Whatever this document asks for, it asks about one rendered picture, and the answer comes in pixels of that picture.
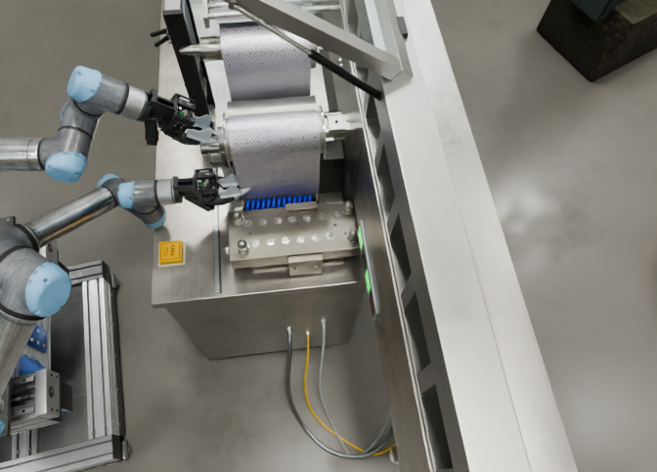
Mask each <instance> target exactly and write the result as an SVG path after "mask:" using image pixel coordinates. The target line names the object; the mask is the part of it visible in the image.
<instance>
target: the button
mask: <svg viewBox="0 0 657 472"><path fill-rule="evenodd" d="M158 262H159V264H160V265H168V264H178V263H183V241H182V240H174V241H164V242H160V243H159V257H158Z"/></svg>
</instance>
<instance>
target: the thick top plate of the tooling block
mask: <svg viewBox="0 0 657 472"><path fill-rule="evenodd" d="M350 201H352V203H353V205H354V211H353V213H352V214H350V215H346V214H344V213H343V212H342V206H343V204H344V202H345V201H340V202H330V203H319V204H317V207H318V210H317V211H307V212H296V213H285V207H277V208H266V209H256V210H245V211H243V214H242V216H243V217H244V222H243V224H241V225H239V226H237V225H235V224H234V223H233V221H232V217H233V213H234V212H228V220H229V243H230V262H231V264H232V267H233V269H236V268H246V267H255V266H265V265H275V264H284V263H288V260H287V257H289V256H299V255H308V254H318V253H322V256H323V259H331V258H341V257H351V256H360V255H362V254H361V248H360V242H359V240H358V241H357V242H355V243H350V242H348V241H347V239H346V236H347V234H348V232H349V231H350V230H351V229H355V230H357V232H358V229H359V227H358V221H357V215H356V209H355V203H354V200H350ZM241 239H243V240H245V241H246V242H247V244H248V245H249V251H248V252H247V253H246V254H240V253H238V251H237V245H238V242H239V240H241Z"/></svg>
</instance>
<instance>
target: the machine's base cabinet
mask: <svg viewBox="0 0 657 472"><path fill-rule="evenodd" d="M365 289H366V286H365V285H364V286H355V287H346V288H337V289H328V290H319V291H310V292H301V293H291V294H283V295H274V296H265V297H256V298H246V299H238V300H229V301H220V302H210V303H201V304H193V305H184V306H175V307H165V308H166V310H167V311H168V312H169V313H170V314H171V316H172V317H173V318H174V319H175V320H176V321H177V323H178V324H180V325H181V326H182V327H183V329H184V330H185V331H186V332H187V333H188V334H189V336H190V337H191V338H192V339H193V340H194V342H195V343H196V344H197V345H198V346H199V348H200V349H201V350H202V351H203V353H204V354H205V355H206V356H207V357H208V358H209V359H219V358H227V357H235V356H243V355H251V354H260V353H268V352H277V351H284V350H287V332H285V329H286V328H288V327H293V332H292V350H293V349H301V348H307V335H305V331H310V335H309V348H310V347H318V346H322V344H323V325H322V324H321V320H327V323H326V343H325V346H327V345H334V344H343V343H349V341H350V338H351V334H352V331H353V328H354V324H355V321H356V318H357V315H358V312H359V309H360V305H361V302H362V299H363V295H364V292H365Z"/></svg>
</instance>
